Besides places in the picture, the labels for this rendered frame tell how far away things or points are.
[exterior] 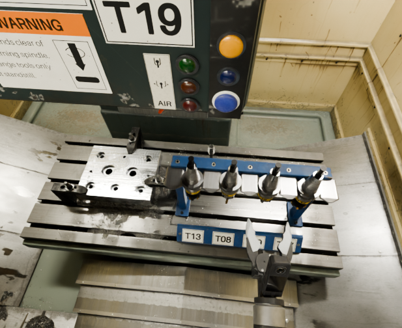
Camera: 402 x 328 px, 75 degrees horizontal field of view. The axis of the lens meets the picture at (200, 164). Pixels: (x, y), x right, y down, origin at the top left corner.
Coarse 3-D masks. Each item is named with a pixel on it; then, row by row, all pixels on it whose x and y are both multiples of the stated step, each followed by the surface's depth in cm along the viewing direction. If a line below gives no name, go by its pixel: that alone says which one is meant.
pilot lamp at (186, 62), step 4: (184, 60) 29; (188, 60) 29; (180, 64) 30; (184, 64) 30; (188, 64) 30; (192, 64) 30; (180, 68) 30; (184, 68) 30; (188, 68) 30; (192, 68) 30; (184, 72) 31; (188, 72) 31
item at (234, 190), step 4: (224, 172) 76; (220, 176) 76; (220, 180) 75; (240, 180) 75; (220, 184) 75; (224, 184) 74; (240, 184) 74; (220, 188) 76; (224, 188) 74; (228, 188) 74; (232, 188) 74; (236, 188) 74; (224, 192) 76; (232, 192) 75; (236, 192) 75
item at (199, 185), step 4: (184, 172) 77; (200, 172) 77; (184, 176) 76; (200, 176) 76; (184, 180) 75; (200, 180) 75; (184, 184) 75; (188, 184) 75; (196, 184) 75; (200, 184) 75; (184, 188) 76; (188, 188) 76; (192, 188) 76; (196, 188) 75; (200, 188) 76
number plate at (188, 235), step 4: (184, 228) 95; (184, 232) 96; (188, 232) 95; (192, 232) 95; (196, 232) 95; (200, 232) 95; (184, 236) 96; (188, 236) 96; (192, 236) 96; (196, 236) 96; (200, 236) 95; (184, 240) 96; (188, 240) 96; (192, 240) 96; (196, 240) 96; (200, 240) 96
